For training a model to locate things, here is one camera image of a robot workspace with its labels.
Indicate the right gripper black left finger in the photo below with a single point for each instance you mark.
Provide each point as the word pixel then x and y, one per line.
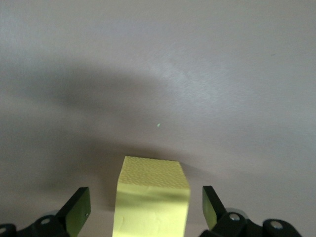
pixel 74 212

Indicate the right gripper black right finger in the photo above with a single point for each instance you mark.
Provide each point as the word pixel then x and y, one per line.
pixel 213 212

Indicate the yellow foam cube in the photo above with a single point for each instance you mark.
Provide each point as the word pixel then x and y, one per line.
pixel 150 202

